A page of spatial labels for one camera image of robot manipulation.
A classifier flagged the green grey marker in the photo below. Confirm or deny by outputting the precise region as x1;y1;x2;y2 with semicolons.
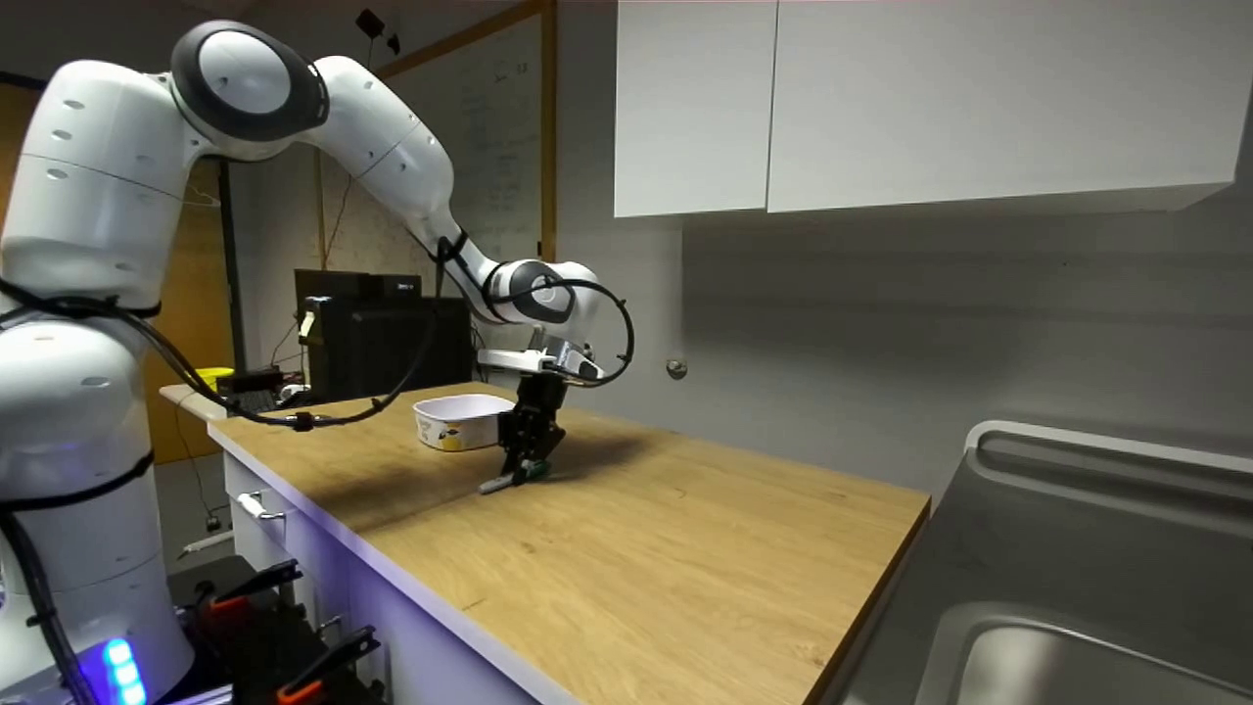
479;474;537;499

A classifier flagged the black monitor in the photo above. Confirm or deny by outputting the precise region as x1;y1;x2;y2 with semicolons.
293;270;473;398

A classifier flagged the stainless steel sink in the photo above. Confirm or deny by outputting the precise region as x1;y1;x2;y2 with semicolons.
811;419;1253;705

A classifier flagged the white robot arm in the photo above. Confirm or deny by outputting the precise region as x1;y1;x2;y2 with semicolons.
0;18;612;705

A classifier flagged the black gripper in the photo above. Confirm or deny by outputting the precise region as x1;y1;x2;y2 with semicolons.
499;376;569;478

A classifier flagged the white bowl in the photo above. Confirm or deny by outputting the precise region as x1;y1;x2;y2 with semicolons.
415;393;510;449

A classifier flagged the whiteboard with wooden frame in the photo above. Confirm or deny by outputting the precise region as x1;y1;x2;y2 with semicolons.
375;0;556;259

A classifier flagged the white drawer cabinet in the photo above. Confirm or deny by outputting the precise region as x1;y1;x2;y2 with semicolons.
223;457;531;705

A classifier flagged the white wall cabinet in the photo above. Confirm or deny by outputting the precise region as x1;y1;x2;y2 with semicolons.
613;0;1253;216

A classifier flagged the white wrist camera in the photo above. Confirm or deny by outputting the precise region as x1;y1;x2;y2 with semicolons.
479;347;562;376

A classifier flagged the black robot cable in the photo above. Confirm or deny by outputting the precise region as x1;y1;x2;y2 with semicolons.
0;231;643;434

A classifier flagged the black red clamp tool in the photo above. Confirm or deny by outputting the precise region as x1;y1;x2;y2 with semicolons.
160;558;383;705

